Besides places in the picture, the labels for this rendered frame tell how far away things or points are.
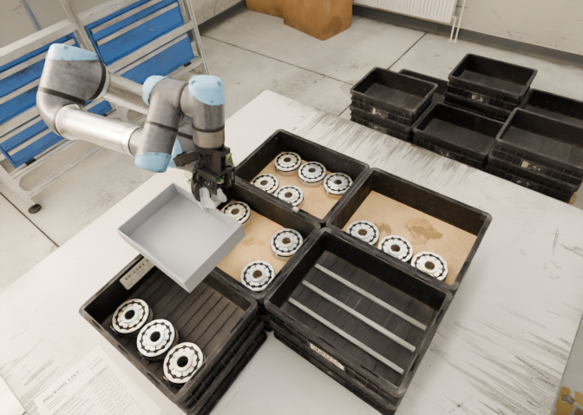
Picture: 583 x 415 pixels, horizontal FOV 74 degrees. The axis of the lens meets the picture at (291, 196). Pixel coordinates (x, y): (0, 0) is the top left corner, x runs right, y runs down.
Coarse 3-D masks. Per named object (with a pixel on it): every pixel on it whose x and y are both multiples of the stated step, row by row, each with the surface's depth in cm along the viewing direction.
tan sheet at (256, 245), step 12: (252, 216) 134; (264, 216) 134; (252, 228) 131; (264, 228) 130; (276, 228) 130; (240, 240) 128; (252, 240) 127; (264, 240) 127; (240, 252) 125; (252, 252) 125; (264, 252) 124; (228, 264) 122; (240, 264) 122; (276, 264) 121
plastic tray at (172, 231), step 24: (168, 192) 111; (144, 216) 107; (168, 216) 109; (192, 216) 108; (216, 216) 106; (144, 240) 104; (168, 240) 103; (192, 240) 103; (216, 240) 102; (168, 264) 99; (192, 264) 98; (216, 264) 97; (192, 288) 93
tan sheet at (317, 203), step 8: (264, 168) 150; (272, 168) 149; (280, 176) 146; (288, 176) 146; (296, 176) 145; (280, 184) 143; (288, 184) 143; (296, 184) 143; (304, 192) 140; (312, 192) 139; (320, 192) 139; (312, 200) 137; (320, 200) 137; (328, 200) 136; (336, 200) 136; (304, 208) 135; (312, 208) 134; (320, 208) 134; (328, 208) 134; (320, 216) 132
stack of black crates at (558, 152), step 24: (528, 120) 197; (552, 120) 190; (504, 144) 182; (528, 144) 194; (552, 144) 193; (576, 144) 190; (504, 168) 192; (528, 168) 183; (552, 168) 176; (576, 168) 169; (552, 192) 184
